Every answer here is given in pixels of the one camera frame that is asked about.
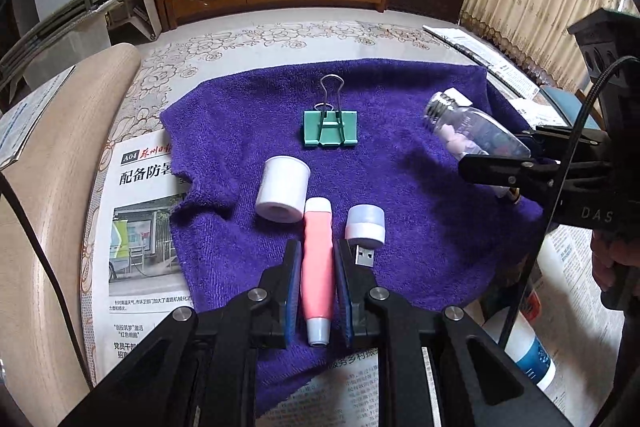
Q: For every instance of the green binder clip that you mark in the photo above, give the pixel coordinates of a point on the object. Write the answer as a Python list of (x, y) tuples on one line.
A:
[(328, 125)]

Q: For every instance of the paper sheet on bench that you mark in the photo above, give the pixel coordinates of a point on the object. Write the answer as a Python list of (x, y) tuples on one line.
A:
[(18, 124)]

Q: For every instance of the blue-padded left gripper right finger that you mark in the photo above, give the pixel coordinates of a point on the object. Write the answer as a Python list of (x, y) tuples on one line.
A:
[(343, 278)]

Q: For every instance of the spread newspaper on table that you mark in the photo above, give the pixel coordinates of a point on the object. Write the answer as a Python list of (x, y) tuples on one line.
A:
[(130, 275)]

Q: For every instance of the small white pill bottle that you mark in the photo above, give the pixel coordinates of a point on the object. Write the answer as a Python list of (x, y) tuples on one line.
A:
[(282, 193)]

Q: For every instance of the clear candy bottle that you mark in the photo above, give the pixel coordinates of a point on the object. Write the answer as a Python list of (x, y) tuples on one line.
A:
[(466, 130)]

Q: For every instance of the folded grey table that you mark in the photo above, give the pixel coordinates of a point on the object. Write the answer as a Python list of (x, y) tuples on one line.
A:
[(46, 33)]

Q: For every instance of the pink correction pen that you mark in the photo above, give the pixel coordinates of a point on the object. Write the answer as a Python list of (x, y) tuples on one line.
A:
[(317, 284)]

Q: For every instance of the folded newspaper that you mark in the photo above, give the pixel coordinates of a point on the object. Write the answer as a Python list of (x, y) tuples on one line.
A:
[(486, 55)]

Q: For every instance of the white blue balm tube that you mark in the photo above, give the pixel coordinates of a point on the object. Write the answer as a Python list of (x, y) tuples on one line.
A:
[(528, 353)]

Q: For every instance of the blue cushioned chair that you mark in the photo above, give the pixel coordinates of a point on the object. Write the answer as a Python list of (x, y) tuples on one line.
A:
[(565, 103)]

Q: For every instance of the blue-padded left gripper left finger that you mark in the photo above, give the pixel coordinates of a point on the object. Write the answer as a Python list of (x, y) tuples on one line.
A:
[(292, 262)]

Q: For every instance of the purple towel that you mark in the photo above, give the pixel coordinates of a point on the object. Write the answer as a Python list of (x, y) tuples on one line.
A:
[(446, 239)]

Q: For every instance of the person's right hand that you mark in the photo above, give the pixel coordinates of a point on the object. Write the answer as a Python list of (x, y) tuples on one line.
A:
[(606, 253)]

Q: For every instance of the white USB night light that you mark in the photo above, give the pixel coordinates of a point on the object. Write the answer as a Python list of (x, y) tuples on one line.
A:
[(365, 232)]

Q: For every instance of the beige wooden bench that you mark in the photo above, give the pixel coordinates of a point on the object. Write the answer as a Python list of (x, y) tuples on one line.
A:
[(53, 179)]

